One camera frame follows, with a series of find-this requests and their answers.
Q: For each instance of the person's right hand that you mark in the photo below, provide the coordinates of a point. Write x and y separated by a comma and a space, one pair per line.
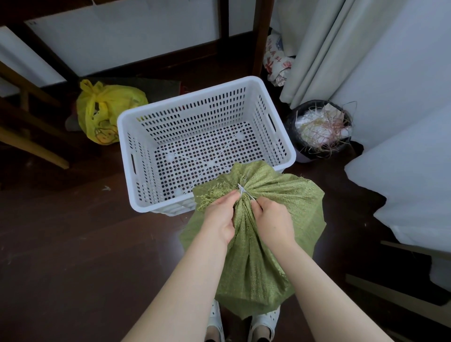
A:
275, 222

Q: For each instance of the person's left hand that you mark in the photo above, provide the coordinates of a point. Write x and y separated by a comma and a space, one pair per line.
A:
220, 218

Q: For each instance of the slim metal utility knife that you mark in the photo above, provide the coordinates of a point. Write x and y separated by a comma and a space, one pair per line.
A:
241, 187

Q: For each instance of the green woven sack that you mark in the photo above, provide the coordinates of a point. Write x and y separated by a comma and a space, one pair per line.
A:
257, 275

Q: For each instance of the white plastic perforated basket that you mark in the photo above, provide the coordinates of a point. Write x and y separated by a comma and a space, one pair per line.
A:
246, 82

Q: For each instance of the person's left forearm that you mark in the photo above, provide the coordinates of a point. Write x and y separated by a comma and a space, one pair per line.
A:
176, 299

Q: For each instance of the person's right forearm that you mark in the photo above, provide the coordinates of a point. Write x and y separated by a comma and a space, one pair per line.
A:
324, 299

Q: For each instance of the person's right white shoe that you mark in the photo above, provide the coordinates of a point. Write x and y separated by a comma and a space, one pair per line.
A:
266, 317

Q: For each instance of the person's white shoe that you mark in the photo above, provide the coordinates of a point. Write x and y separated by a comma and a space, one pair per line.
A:
215, 315
266, 317

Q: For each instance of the person's left white shoe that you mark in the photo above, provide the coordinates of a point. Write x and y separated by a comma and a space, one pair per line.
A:
215, 315

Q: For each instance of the yellow plastic bag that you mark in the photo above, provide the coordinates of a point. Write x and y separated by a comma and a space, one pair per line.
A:
112, 102

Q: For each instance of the black trash bin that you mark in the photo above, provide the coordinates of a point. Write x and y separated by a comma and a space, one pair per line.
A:
290, 137

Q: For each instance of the white red floral cloth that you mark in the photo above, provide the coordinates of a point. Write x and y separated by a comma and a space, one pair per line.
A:
276, 63

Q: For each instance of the beige curtain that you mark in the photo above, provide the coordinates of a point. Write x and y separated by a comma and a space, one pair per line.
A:
317, 53

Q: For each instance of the white sheer curtain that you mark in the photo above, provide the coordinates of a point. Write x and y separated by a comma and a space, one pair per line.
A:
405, 105

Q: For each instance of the dark brown wooden table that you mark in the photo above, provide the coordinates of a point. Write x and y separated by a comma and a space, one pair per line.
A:
262, 35

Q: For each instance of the light wooden chair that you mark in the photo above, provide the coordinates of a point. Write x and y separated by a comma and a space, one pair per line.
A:
31, 146

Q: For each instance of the light wooden frame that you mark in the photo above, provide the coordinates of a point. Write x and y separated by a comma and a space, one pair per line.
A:
387, 294

